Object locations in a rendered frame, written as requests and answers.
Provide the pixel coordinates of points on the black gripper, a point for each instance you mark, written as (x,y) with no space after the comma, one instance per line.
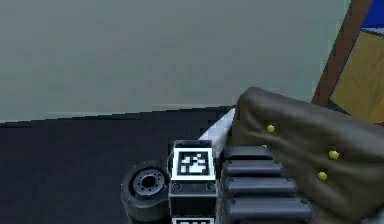
(146,193)

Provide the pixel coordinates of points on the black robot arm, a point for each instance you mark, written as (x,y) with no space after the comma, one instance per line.
(256,186)

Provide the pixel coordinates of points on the brown framed wall picture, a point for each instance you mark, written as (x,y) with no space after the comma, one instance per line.
(360,73)

